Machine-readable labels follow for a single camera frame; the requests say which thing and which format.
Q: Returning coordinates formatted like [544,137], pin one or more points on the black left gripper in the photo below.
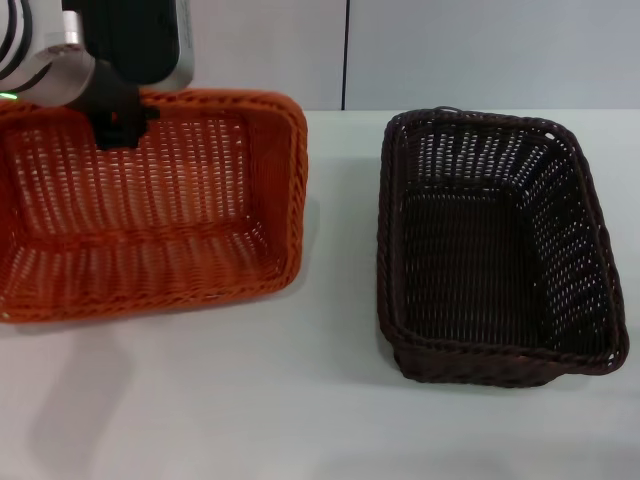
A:
[107,85]

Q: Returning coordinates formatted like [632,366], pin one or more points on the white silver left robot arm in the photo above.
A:
[50,65]

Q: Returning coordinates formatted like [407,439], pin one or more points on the dark brown woven basket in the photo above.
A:
[470,270]

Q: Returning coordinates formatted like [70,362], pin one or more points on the orange woven plastic basket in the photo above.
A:
[165,220]

